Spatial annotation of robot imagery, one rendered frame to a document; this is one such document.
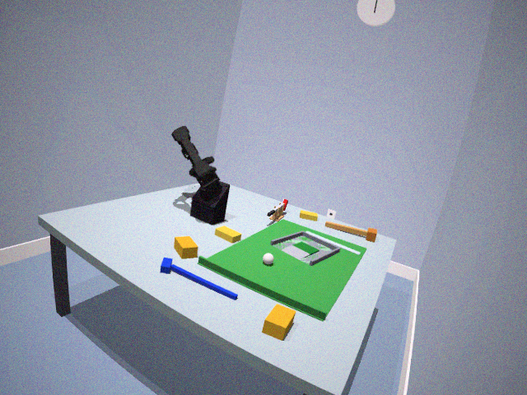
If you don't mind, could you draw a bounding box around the green putting mat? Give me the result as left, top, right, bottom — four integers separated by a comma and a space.
207, 219, 366, 317

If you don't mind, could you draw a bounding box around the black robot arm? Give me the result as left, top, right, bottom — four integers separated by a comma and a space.
171, 126, 222, 196

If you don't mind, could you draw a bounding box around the blue putter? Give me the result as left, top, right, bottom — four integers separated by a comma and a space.
160, 258, 238, 300

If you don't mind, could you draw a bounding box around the orange wooden mallet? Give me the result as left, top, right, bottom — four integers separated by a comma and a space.
325, 221, 377, 243

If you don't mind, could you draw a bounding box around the orange cube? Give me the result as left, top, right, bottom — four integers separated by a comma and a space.
174, 236, 198, 259
262, 304, 296, 340

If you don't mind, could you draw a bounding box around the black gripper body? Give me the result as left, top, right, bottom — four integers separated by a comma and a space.
189, 163, 217, 176

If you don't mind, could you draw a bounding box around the white golf ball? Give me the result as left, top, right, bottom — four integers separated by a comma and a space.
263, 253, 274, 264

